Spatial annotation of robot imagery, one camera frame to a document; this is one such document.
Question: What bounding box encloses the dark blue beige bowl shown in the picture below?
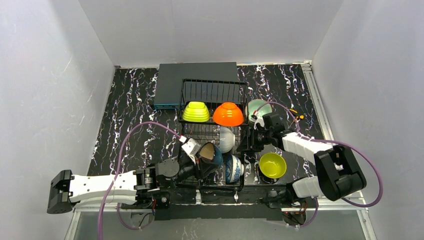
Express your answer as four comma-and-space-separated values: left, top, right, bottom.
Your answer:
198, 142, 223, 166

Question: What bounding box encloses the blue patterned bowl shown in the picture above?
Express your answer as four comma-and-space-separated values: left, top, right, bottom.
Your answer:
225, 154, 244, 184

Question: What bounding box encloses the dark striped white bowl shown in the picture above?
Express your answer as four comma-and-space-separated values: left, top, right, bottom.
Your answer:
218, 126, 236, 154

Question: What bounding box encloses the orange white bowl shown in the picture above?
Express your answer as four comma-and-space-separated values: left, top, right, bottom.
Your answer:
212, 102, 244, 127

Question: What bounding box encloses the green white bowl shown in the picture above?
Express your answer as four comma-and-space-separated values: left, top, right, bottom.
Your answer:
182, 101, 210, 123

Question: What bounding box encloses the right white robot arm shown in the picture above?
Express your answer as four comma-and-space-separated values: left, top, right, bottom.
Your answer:
237, 113, 367, 202

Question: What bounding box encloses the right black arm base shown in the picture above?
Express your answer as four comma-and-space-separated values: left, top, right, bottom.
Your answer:
257, 178, 321, 229

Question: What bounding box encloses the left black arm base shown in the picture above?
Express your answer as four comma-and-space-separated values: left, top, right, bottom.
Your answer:
116, 191, 171, 230

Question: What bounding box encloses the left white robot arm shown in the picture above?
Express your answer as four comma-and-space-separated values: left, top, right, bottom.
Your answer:
46, 154, 223, 215

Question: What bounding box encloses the yellow green bowl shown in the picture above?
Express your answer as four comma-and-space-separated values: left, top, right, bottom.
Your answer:
259, 152, 287, 179

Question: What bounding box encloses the pale green bowl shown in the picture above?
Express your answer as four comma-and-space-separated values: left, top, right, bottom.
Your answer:
244, 99, 273, 126

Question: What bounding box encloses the dark grey flat box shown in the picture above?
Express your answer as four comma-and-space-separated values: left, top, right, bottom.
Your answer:
152, 61, 238, 110

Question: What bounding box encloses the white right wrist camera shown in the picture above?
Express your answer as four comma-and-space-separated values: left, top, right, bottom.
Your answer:
250, 111, 265, 130

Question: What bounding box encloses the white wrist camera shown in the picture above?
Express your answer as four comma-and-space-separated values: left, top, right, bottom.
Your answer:
179, 135, 201, 165
250, 111, 265, 130

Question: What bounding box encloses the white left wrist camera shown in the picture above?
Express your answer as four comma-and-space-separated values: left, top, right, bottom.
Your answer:
179, 135, 201, 165

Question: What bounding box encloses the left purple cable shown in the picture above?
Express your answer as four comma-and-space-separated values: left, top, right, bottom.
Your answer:
96, 121, 186, 240

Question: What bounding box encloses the purple cable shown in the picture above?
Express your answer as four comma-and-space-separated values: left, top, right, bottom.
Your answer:
253, 101, 384, 209
96, 121, 186, 240

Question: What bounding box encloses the yellow black T-handle hex key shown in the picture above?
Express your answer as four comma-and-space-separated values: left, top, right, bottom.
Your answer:
289, 108, 305, 121

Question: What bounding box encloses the black wire dish rack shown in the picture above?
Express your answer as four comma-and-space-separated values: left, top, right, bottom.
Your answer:
175, 79, 248, 191

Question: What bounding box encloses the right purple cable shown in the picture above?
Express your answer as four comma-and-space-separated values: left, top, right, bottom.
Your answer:
253, 101, 384, 209

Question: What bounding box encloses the aluminium table edge rail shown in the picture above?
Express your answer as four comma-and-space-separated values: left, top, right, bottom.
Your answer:
299, 60, 369, 210

